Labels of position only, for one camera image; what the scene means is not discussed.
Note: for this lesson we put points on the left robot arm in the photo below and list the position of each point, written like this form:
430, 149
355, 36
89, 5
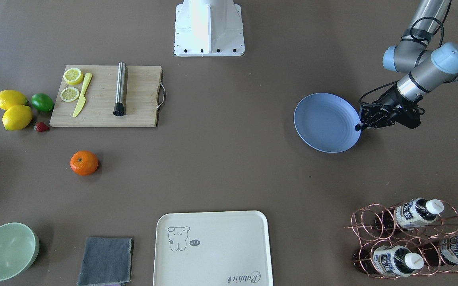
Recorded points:
424, 70

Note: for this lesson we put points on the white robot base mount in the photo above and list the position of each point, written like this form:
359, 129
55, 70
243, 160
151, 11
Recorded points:
208, 28

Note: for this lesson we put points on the lemon half lower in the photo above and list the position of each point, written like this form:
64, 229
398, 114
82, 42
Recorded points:
73, 76

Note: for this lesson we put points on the yellow lemon upper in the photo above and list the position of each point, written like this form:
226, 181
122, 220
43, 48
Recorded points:
17, 117

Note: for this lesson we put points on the lemon half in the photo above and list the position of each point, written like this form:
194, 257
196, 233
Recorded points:
73, 76
69, 94

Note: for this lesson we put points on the copper wire bottle rack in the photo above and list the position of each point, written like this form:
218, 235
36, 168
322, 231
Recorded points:
415, 237

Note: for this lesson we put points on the green bowl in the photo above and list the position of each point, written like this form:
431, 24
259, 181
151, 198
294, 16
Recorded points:
19, 247

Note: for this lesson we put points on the cream rabbit tray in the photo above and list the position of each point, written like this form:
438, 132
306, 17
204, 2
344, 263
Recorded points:
230, 248

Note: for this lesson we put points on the steel muddler black tip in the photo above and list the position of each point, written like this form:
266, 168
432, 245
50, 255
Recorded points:
121, 86

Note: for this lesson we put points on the lemon half upper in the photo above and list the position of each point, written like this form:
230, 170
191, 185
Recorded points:
69, 94

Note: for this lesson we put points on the yellow lemon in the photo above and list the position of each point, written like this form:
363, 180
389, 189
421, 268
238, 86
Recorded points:
17, 117
10, 98

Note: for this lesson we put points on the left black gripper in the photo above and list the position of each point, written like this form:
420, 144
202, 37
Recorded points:
388, 98

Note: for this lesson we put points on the blue round plate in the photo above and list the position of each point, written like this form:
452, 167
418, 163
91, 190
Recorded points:
326, 122

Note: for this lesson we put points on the orange fruit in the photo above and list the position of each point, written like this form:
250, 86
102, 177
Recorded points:
84, 162

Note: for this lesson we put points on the tea bottle front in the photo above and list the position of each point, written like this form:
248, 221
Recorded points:
387, 260

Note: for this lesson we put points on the grey folded cloth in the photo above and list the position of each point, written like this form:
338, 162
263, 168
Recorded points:
106, 262

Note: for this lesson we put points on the red strawberry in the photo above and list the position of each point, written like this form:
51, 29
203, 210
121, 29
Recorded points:
41, 127

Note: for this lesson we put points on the green lime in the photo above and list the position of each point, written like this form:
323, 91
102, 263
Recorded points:
42, 102

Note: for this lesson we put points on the yellow lemon lower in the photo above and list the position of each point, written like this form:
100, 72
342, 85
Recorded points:
10, 98

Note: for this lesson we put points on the tea bottle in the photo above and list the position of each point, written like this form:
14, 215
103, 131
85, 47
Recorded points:
443, 252
405, 217
387, 260

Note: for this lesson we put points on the bamboo cutting board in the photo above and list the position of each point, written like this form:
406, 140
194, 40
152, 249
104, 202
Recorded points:
141, 99

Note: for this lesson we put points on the yellow plastic knife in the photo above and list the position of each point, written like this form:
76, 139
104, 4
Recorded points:
82, 99

